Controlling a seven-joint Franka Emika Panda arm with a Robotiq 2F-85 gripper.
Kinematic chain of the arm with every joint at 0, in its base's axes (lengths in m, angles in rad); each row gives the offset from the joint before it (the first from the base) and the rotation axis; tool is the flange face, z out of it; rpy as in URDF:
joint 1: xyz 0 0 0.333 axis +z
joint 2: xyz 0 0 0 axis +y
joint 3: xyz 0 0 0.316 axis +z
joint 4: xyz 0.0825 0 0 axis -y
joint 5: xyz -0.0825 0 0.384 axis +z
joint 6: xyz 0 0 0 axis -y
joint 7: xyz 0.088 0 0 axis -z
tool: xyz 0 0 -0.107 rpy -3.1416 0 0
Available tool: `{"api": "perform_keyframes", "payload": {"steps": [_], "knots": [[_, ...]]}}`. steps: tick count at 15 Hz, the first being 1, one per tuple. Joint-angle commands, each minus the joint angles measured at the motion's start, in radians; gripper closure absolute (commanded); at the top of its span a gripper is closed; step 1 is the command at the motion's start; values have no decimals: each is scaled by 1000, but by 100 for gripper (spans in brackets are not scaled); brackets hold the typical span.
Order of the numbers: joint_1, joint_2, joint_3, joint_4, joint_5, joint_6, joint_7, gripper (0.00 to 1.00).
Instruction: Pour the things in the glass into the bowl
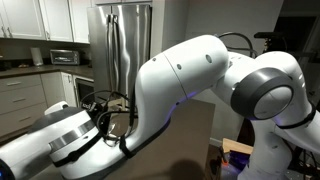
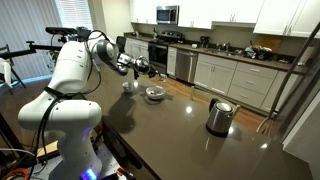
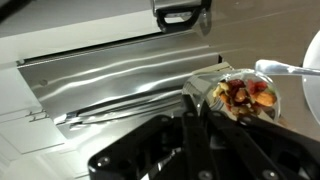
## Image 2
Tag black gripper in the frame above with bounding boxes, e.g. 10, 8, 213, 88
134, 55, 161, 80

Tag white bowl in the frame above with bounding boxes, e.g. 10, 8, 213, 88
145, 85, 167, 101

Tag narrow white base cabinet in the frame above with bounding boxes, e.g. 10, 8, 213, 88
166, 46, 178, 77

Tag black kitchen stove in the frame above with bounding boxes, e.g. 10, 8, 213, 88
147, 30, 185, 77

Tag small white cup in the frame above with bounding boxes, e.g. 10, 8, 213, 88
121, 81, 135, 94

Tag stainless dishwasher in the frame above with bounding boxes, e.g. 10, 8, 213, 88
175, 49, 199, 84

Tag stainless microwave oven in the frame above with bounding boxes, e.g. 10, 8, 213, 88
155, 5, 180, 26

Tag black coffee maker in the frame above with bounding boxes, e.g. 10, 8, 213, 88
199, 35, 211, 49

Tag white base cabinet with drawers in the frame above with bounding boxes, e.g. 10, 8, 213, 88
193, 53, 303, 113

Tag chrome sink faucet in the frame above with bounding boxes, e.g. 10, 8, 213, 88
216, 41, 232, 53

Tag stainless steel kettle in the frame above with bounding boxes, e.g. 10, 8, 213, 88
205, 97, 242, 138

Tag black box device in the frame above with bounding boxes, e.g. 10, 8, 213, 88
75, 26, 93, 43

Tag white window blinds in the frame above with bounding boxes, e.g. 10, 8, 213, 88
54, 0, 94, 31

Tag green potted plant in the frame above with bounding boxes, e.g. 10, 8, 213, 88
46, 49, 64, 73

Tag dish rack with dishes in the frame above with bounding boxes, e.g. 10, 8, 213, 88
244, 44, 274, 61

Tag wooden cutting board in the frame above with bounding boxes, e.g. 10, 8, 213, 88
254, 34, 283, 53

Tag grey vertical blinds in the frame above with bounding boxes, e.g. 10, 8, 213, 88
0, 0, 64, 83

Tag stainless steel refrigerator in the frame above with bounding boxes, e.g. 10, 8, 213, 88
256, 20, 320, 180

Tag black framed white chair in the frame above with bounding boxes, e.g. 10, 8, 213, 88
0, 44, 27, 96

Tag white paper towel roll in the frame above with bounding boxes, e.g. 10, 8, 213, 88
298, 44, 316, 66

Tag white wall cabinet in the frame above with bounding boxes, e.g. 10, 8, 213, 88
253, 0, 320, 38
177, 0, 265, 30
129, 0, 158, 25

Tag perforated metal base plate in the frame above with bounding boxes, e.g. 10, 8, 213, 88
33, 143, 121, 180

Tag black stereo camera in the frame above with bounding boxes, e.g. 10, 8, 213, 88
45, 26, 78, 36

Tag black cable bundle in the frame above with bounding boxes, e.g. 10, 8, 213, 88
28, 29, 111, 180

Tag orange cable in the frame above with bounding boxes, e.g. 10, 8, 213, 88
3, 167, 31, 180

